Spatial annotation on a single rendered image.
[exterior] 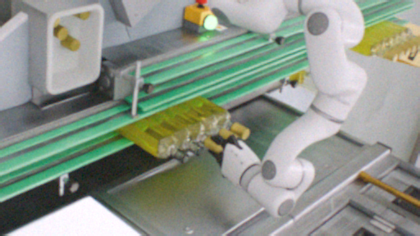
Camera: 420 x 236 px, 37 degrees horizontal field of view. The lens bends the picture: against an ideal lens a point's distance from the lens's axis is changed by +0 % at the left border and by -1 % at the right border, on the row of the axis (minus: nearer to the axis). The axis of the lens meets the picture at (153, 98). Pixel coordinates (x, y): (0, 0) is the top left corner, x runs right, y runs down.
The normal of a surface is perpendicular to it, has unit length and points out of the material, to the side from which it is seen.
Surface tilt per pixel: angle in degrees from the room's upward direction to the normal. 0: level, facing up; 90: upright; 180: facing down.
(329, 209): 90
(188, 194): 90
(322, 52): 93
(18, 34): 0
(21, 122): 90
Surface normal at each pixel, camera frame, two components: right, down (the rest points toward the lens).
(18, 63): 0.70, 0.40
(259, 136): 0.10, -0.87
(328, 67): -0.58, -0.02
